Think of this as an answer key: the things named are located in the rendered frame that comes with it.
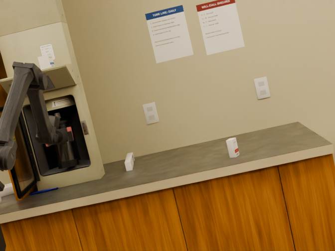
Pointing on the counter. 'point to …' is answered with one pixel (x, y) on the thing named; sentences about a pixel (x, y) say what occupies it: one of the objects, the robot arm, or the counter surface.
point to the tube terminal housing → (65, 46)
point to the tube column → (29, 14)
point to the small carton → (46, 62)
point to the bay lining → (42, 149)
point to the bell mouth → (59, 102)
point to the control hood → (69, 79)
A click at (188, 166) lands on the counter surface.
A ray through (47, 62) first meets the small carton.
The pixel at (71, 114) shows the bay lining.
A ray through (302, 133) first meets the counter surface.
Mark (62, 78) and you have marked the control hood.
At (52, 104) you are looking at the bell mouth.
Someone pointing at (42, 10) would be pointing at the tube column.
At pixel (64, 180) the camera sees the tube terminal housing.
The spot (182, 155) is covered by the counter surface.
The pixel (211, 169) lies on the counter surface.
